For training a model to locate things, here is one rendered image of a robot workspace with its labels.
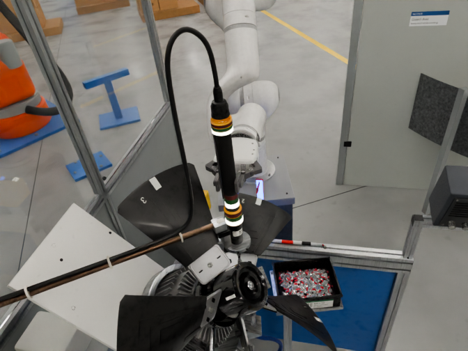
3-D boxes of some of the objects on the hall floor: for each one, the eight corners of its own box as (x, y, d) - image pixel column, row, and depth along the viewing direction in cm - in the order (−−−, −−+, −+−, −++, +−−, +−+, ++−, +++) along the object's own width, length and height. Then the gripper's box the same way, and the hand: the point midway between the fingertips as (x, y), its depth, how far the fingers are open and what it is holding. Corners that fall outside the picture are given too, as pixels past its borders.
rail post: (370, 368, 187) (398, 272, 139) (369, 360, 190) (396, 264, 142) (378, 369, 186) (409, 274, 138) (377, 361, 189) (407, 265, 141)
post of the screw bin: (285, 390, 183) (283, 296, 133) (284, 384, 185) (282, 289, 135) (291, 390, 183) (292, 295, 133) (290, 383, 185) (291, 288, 135)
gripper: (209, 129, 95) (187, 171, 80) (274, 131, 91) (263, 176, 77) (213, 153, 99) (193, 198, 85) (274, 156, 95) (264, 203, 81)
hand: (228, 182), depth 82 cm, fingers closed on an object, 4 cm apart
